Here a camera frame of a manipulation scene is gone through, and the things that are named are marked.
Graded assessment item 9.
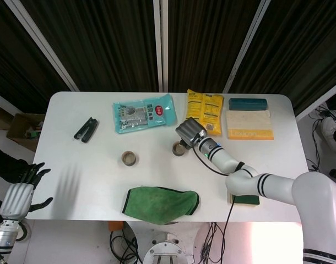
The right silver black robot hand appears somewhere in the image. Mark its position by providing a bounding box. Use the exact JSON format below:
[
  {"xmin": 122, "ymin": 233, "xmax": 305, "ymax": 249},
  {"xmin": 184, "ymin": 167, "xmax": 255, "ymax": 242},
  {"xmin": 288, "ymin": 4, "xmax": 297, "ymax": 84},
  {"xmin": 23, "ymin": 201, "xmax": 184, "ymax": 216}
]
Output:
[{"xmin": 175, "ymin": 117, "xmax": 208, "ymax": 151}]

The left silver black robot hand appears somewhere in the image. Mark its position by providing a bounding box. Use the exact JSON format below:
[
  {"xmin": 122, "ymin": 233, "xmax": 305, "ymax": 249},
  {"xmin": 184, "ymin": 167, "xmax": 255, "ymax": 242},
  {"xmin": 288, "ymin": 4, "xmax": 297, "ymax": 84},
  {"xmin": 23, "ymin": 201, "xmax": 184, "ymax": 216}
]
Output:
[{"xmin": 0, "ymin": 162, "xmax": 53, "ymax": 221}]

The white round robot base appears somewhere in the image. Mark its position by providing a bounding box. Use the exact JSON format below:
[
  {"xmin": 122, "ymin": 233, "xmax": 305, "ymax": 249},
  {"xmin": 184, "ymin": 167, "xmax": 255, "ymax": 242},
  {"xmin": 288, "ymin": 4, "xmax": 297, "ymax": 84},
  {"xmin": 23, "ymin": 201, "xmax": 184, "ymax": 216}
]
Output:
[{"xmin": 142, "ymin": 230, "xmax": 187, "ymax": 264}]

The dark cup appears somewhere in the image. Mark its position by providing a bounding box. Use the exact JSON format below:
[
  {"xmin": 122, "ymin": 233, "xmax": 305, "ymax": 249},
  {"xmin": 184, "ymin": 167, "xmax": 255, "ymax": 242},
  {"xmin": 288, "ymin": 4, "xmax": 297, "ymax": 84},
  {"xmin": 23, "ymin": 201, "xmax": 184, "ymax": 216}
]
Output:
[
  {"xmin": 121, "ymin": 150, "xmax": 139, "ymax": 167},
  {"xmin": 172, "ymin": 141, "xmax": 189, "ymax": 157}
]

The yellow snack bag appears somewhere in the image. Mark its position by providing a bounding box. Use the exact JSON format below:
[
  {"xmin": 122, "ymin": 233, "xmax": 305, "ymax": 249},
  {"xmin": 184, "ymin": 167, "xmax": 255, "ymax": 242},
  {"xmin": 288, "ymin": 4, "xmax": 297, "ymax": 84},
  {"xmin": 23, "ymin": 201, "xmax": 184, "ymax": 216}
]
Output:
[{"xmin": 184, "ymin": 89, "xmax": 224, "ymax": 137}]

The teal cleaning cloth package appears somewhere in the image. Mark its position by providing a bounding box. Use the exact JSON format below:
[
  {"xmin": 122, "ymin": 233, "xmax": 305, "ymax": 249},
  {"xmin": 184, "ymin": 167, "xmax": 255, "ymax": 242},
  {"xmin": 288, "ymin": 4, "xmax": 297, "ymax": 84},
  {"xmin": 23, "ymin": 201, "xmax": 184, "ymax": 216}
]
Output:
[{"xmin": 113, "ymin": 93, "xmax": 177, "ymax": 135}]

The orange flat box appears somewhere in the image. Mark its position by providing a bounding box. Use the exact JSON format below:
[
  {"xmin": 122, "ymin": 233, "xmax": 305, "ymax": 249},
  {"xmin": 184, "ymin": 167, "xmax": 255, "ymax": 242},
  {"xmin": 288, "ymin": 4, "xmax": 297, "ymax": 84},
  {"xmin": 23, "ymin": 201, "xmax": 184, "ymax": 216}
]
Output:
[{"xmin": 225, "ymin": 109, "xmax": 274, "ymax": 140}]

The teal rectangular case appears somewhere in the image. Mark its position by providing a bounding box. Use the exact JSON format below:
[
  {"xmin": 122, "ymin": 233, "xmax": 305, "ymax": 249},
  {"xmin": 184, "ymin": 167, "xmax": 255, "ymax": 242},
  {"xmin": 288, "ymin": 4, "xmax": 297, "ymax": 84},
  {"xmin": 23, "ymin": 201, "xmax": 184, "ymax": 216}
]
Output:
[{"xmin": 228, "ymin": 98, "xmax": 268, "ymax": 111}]

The cardboard box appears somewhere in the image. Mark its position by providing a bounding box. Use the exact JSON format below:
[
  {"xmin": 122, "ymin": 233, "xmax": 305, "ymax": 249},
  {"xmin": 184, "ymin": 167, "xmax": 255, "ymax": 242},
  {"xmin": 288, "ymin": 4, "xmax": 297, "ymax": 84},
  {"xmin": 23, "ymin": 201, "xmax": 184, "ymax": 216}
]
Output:
[{"xmin": 6, "ymin": 112, "xmax": 46, "ymax": 152}]

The green microfiber cloth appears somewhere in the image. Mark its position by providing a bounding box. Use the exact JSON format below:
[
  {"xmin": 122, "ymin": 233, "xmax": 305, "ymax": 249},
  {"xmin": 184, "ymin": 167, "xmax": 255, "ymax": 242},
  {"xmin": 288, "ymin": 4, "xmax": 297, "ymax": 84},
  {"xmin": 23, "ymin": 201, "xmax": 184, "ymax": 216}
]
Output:
[{"xmin": 122, "ymin": 186, "xmax": 201, "ymax": 226}]

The green yellow sponge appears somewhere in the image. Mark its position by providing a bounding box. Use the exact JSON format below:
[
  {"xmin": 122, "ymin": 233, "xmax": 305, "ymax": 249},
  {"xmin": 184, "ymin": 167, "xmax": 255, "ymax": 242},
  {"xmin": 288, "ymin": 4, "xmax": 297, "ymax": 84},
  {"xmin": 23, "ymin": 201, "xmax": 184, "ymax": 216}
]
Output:
[{"xmin": 228, "ymin": 192, "xmax": 261, "ymax": 206}]

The dark pleated curtain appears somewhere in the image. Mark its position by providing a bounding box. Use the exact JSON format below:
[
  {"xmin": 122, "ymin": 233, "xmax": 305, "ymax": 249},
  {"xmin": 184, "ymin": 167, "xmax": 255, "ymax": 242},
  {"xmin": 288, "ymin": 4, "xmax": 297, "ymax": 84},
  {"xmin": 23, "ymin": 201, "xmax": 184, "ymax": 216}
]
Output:
[
  {"xmin": 20, "ymin": 0, "xmax": 160, "ymax": 93},
  {"xmin": 0, "ymin": 0, "xmax": 72, "ymax": 113},
  {"xmin": 231, "ymin": 0, "xmax": 336, "ymax": 116},
  {"xmin": 167, "ymin": 0, "xmax": 264, "ymax": 94}
]

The black stapler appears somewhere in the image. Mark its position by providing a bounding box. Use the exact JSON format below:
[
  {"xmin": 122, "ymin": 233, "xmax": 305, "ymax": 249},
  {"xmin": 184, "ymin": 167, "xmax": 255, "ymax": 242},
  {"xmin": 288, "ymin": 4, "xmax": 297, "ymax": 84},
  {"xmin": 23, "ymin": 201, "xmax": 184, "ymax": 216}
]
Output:
[{"xmin": 73, "ymin": 117, "xmax": 99, "ymax": 144}]

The white shoe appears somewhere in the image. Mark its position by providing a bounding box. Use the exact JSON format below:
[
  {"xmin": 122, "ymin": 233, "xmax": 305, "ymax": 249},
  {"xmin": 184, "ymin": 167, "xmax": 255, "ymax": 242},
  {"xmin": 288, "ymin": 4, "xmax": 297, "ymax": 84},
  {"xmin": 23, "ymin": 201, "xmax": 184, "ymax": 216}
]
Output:
[{"xmin": 321, "ymin": 117, "xmax": 336, "ymax": 149}]

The white partition frame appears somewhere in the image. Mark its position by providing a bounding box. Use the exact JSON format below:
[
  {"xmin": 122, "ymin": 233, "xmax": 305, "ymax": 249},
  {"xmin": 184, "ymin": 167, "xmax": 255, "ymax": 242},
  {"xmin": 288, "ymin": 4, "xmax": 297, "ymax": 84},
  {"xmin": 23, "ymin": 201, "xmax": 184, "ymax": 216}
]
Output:
[
  {"xmin": 222, "ymin": 0, "xmax": 272, "ymax": 94},
  {"xmin": 294, "ymin": 85, "xmax": 336, "ymax": 122},
  {"xmin": 4, "ymin": 0, "xmax": 80, "ymax": 92},
  {"xmin": 153, "ymin": 0, "xmax": 169, "ymax": 93}
]

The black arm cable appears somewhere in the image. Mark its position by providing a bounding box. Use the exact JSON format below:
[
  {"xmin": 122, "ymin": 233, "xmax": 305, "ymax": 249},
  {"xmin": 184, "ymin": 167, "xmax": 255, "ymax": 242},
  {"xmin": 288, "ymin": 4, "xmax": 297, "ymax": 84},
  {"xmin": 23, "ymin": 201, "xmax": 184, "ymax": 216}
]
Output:
[{"xmin": 191, "ymin": 145, "xmax": 237, "ymax": 264}]

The black floor cable bundle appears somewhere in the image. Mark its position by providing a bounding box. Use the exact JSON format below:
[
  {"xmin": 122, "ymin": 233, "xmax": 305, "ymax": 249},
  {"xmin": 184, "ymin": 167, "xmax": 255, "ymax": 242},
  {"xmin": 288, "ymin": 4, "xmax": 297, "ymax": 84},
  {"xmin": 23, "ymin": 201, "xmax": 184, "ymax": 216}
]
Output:
[
  {"xmin": 200, "ymin": 222, "xmax": 226, "ymax": 264},
  {"xmin": 109, "ymin": 228, "xmax": 143, "ymax": 264}
]

